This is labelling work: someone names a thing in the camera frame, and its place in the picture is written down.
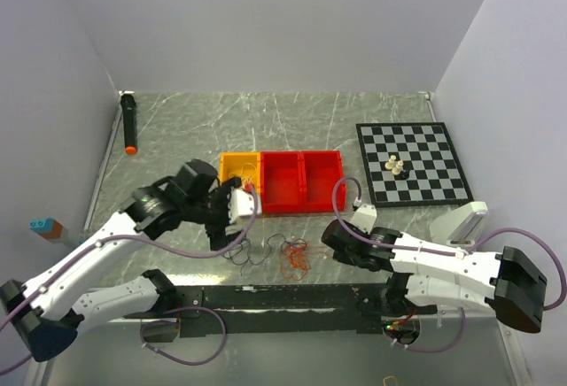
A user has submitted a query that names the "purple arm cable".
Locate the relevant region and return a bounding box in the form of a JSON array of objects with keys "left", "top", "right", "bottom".
[
  {"left": 331, "top": 176, "right": 563, "bottom": 355},
  {"left": 0, "top": 190, "right": 262, "bottom": 372}
]

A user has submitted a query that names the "black white chessboard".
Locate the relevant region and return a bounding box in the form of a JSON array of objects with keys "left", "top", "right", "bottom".
[{"left": 355, "top": 122, "right": 473, "bottom": 208}]

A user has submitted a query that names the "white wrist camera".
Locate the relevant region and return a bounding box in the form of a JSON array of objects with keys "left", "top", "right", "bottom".
[
  {"left": 351, "top": 204, "right": 377, "bottom": 234},
  {"left": 228, "top": 189, "right": 261, "bottom": 223}
]

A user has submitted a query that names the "red plastic bin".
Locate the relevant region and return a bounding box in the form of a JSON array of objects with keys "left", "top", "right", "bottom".
[
  {"left": 302, "top": 151, "right": 344, "bottom": 213},
  {"left": 261, "top": 151, "right": 305, "bottom": 215}
]

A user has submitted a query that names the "cream chess pawn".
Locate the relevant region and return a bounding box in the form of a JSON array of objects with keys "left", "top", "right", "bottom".
[{"left": 392, "top": 160, "right": 404, "bottom": 176}]

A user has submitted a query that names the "blue orange block tower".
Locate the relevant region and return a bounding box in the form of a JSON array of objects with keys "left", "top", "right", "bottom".
[{"left": 29, "top": 218, "right": 81, "bottom": 249}]

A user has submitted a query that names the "yellow plastic bin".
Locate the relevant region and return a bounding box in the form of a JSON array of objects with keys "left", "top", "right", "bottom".
[{"left": 219, "top": 152, "right": 262, "bottom": 195}]

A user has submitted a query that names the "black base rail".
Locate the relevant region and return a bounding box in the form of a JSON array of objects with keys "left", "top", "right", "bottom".
[{"left": 121, "top": 282, "right": 439, "bottom": 338}]

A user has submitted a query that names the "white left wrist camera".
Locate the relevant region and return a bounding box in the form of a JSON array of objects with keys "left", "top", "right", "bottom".
[{"left": 228, "top": 189, "right": 261, "bottom": 223}]

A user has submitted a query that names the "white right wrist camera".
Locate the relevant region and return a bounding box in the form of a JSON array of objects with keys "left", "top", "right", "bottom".
[{"left": 351, "top": 204, "right": 377, "bottom": 234}]

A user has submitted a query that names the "black chess piece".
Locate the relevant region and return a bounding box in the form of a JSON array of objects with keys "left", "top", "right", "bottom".
[{"left": 397, "top": 169, "right": 410, "bottom": 180}]

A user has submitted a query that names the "black marker orange cap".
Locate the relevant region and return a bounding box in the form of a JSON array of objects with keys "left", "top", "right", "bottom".
[{"left": 120, "top": 94, "right": 137, "bottom": 156}]

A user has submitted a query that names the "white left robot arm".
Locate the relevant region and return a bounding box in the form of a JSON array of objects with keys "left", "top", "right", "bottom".
[{"left": 1, "top": 159, "right": 245, "bottom": 362}]

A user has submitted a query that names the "orange thin cable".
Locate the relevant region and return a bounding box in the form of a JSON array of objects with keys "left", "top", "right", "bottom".
[{"left": 278, "top": 242, "right": 331, "bottom": 283}]

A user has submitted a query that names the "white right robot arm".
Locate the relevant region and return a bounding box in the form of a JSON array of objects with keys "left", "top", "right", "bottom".
[{"left": 321, "top": 220, "right": 548, "bottom": 334}]

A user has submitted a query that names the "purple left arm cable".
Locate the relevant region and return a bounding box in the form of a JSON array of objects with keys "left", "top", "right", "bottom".
[{"left": 0, "top": 190, "right": 262, "bottom": 372}]

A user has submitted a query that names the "white plastic stand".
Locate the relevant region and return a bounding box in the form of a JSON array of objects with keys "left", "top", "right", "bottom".
[{"left": 429, "top": 201, "right": 489, "bottom": 248}]

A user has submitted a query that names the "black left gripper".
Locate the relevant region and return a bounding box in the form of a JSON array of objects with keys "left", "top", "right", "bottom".
[{"left": 183, "top": 175, "right": 246, "bottom": 248}]

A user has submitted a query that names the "purple thin cable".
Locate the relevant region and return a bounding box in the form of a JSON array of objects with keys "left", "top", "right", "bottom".
[{"left": 221, "top": 234, "right": 309, "bottom": 276}]

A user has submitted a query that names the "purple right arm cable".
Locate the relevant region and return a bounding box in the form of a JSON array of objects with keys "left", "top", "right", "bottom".
[{"left": 331, "top": 176, "right": 563, "bottom": 355}]

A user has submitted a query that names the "cream chess piece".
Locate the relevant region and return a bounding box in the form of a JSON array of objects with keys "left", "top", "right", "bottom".
[{"left": 384, "top": 155, "right": 397, "bottom": 171}]

